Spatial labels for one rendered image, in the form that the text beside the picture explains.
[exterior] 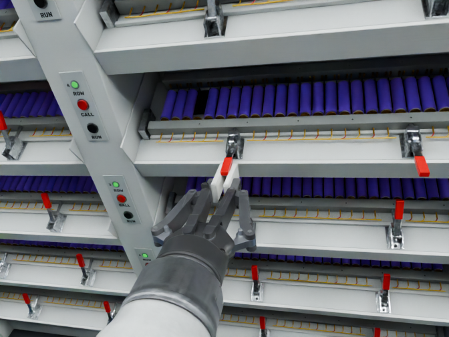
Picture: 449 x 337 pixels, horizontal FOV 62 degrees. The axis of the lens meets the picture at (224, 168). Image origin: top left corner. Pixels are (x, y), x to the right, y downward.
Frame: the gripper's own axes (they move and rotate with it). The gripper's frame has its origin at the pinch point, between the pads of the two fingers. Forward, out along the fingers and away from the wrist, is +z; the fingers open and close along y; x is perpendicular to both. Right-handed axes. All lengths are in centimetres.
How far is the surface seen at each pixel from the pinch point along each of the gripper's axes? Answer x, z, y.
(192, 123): 5.2, 10.4, -7.4
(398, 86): 8.1, 16.1, 25.7
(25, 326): -70, 20, -82
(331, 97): 7.3, 14.7, 15.5
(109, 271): -37, 16, -39
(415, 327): -52, 20, 36
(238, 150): 1.9, 6.5, 1.0
